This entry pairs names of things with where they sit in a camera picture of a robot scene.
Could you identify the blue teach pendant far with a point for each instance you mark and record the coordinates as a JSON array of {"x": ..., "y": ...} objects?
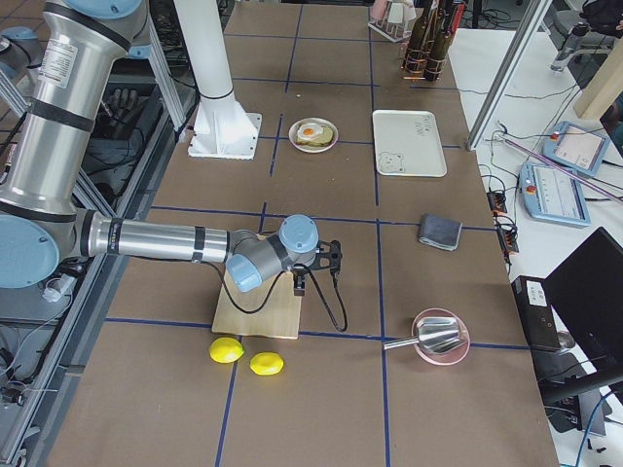
[{"x": 576, "y": 147}]

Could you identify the dark wine bottle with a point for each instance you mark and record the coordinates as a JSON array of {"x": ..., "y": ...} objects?
[
  {"x": 424, "y": 24},
  {"x": 449, "y": 15}
]

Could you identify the aluminium frame post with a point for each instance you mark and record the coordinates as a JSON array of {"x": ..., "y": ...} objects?
[{"x": 529, "y": 24}]

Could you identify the pink bowl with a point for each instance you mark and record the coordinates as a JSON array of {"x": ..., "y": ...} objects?
[{"x": 452, "y": 357}]

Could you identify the copper wire bottle rack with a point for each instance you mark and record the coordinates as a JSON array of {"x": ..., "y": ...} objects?
[{"x": 425, "y": 63}]

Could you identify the blue teach pendant near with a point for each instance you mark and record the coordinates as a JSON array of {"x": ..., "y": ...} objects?
[{"x": 551, "y": 196}]

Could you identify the blue teach pendant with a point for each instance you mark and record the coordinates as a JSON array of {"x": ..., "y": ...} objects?
[
  {"x": 551, "y": 196},
  {"x": 576, "y": 147}
]

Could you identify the bottom bread slice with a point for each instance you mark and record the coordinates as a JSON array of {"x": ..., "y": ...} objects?
[{"x": 323, "y": 140}]

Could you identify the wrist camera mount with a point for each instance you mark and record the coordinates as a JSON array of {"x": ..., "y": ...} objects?
[{"x": 328, "y": 255}]

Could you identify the metal scoop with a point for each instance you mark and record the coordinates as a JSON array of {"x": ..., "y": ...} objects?
[{"x": 434, "y": 335}]

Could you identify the yellow lemon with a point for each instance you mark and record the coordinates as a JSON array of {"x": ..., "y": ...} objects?
[
  {"x": 226, "y": 350},
  {"x": 266, "y": 364}
]

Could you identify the wooden cutting board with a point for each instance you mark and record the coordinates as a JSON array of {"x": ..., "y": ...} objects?
[{"x": 257, "y": 298}]

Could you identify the dark wine bottle near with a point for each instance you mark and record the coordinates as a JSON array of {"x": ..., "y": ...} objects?
[{"x": 449, "y": 15}]

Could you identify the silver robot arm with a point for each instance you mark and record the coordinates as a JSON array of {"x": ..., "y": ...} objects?
[
  {"x": 41, "y": 226},
  {"x": 21, "y": 57}
]

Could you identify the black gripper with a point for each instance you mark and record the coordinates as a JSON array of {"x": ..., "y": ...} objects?
[{"x": 299, "y": 286}]

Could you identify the black desktop box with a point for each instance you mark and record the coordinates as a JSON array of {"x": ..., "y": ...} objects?
[{"x": 536, "y": 314}]

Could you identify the yellow lemon right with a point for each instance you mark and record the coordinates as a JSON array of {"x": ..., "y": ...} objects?
[{"x": 266, "y": 364}]

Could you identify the dark wine bottle far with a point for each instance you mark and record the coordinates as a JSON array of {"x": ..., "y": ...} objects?
[{"x": 424, "y": 24}]

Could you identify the fried egg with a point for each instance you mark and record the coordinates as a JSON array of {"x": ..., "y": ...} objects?
[{"x": 309, "y": 131}]

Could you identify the yellow lemon left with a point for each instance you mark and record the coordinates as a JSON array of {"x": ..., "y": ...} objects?
[{"x": 226, "y": 350}]

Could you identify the white round plate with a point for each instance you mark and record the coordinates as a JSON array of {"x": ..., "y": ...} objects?
[{"x": 311, "y": 149}]

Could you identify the black computer monitor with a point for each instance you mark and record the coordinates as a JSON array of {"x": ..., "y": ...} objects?
[{"x": 585, "y": 290}]

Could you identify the cream bear tray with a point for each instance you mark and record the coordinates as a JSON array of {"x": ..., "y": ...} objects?
[{"x": 407, "y": 143}]

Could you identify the white wire cup rack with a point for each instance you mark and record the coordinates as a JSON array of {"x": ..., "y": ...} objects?
[{"x": 393, "y": 19}]

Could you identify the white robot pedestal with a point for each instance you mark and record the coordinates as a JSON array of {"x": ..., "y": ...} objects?
[{"x": 222, "y": 129}]

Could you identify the grey folded cloth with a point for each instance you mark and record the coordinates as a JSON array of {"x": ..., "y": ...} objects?
[{"x": 439, "y": 232}]

